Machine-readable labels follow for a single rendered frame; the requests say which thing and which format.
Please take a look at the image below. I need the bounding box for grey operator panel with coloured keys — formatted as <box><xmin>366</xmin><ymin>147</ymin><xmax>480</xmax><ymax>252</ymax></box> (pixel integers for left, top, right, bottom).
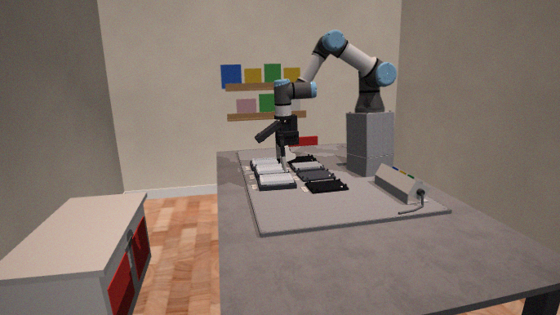
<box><xmin>375</xmin><ymin>163</ymin><xmax>430</xmax><ymax>215</ymax></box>

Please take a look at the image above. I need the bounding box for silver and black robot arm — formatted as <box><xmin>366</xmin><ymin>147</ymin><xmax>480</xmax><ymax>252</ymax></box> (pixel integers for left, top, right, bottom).
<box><xmin>255</xmin><ymin>30</ymin><xmax>397</xmax><ymax>143</ymax></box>

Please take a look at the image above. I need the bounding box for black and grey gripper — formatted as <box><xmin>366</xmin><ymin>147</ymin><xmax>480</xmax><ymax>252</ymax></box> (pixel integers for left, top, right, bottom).
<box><xmin>274</xmin><ymin>114</ymin><xmax>299</xmax><ymax>173</ymax></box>

